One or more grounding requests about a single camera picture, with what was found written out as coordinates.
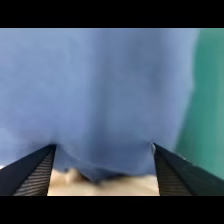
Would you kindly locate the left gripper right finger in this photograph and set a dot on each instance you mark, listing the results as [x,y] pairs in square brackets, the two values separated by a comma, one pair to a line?
[178,176]

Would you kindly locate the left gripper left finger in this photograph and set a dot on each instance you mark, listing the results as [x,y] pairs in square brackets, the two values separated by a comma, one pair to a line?
[30,175]

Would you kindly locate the blue shirt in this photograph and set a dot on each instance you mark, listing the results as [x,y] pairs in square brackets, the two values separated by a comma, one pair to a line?
[96,96]

